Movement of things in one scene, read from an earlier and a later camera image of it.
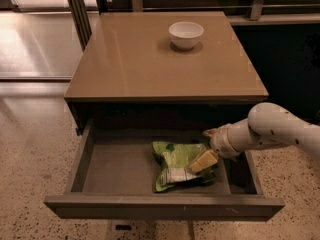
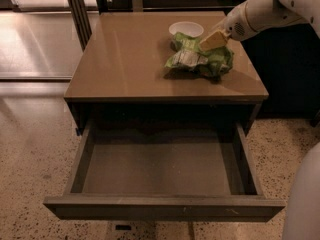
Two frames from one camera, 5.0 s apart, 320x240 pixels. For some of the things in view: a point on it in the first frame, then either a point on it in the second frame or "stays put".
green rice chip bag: x=174 y=160 to x=191 y=61
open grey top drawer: x=113 y=169 stays put
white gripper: x=219 y=142 to x=235 y=26
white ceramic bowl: x=185 y=35 stays put
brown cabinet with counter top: x=131 y=75 stays put
